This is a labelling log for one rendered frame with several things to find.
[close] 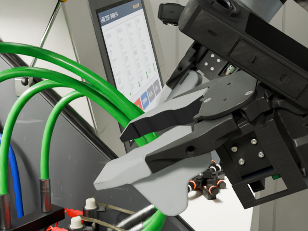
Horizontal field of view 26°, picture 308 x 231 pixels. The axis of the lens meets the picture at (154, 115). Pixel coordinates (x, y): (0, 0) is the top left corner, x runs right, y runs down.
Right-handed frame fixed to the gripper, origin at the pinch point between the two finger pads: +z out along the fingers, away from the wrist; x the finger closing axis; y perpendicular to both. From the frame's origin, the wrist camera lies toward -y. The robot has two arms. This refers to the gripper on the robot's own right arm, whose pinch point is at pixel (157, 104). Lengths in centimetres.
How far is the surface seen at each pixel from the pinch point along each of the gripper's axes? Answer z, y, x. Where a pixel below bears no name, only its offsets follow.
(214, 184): 13, 13, 50
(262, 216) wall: 30, 30, 169
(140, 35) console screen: -3, -24, 55
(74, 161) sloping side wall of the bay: 18.5, -7.1, 8.3
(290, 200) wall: 18, 34, 169
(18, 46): 1.8, -12.8, -28.5
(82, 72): -0.7, -4.4, -27.6
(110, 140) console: 13.6, -6.3, 18.0
